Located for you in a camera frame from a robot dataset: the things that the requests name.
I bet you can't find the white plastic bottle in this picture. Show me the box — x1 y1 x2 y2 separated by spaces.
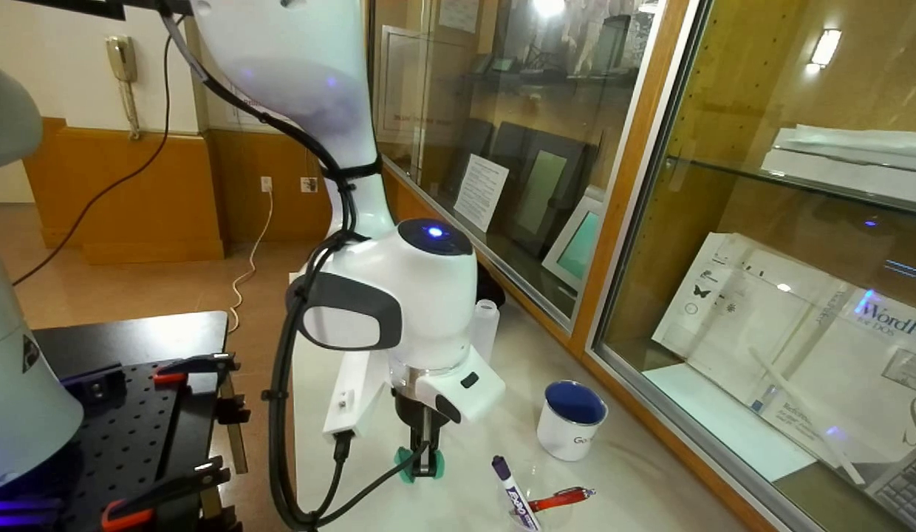
473 297 498 359

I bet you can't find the green sponge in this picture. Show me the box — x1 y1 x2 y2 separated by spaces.
395 445 435 482

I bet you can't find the orange pen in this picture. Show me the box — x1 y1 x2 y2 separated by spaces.
529 488 591 511

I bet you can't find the black perforated side table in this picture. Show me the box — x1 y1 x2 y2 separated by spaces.
0 309 244 532

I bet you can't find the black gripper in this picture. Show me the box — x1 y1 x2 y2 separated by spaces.
393 390 461 482

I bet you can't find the stack of white papers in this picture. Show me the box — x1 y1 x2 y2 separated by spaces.
761 123 916 202

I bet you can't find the large white poster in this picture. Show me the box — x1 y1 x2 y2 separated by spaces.
652 232 916 467

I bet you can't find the white paper sign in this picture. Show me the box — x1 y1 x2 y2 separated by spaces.
454 154 508 231

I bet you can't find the white cup blue inside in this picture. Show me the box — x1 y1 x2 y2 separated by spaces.
535 381 607 461

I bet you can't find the wall telephone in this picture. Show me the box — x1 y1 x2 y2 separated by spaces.
105 35 142 137

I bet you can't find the white power cable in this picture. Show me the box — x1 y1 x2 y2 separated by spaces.
223 174 278 337

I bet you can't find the white blue marker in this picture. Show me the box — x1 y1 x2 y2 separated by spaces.
489 455 539 532

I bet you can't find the orange black clamp rear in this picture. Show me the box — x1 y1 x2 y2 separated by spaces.
151 355 235 390

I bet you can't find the orange black clamp front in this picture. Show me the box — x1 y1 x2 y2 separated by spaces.
99 457 231 532

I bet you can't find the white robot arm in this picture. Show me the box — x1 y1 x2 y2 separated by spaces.
157 0 501 474

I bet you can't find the green framed picture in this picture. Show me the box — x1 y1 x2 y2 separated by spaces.
539 186 603 290

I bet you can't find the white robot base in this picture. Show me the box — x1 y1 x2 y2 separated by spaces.
0 37 84 498

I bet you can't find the orange black clamp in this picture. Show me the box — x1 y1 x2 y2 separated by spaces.
99 457 231 532
151 355 235 390

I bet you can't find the dark framed plaque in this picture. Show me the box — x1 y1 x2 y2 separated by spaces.
504 133 594 256

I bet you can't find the black cable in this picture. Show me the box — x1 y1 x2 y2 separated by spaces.
9 9 191 290

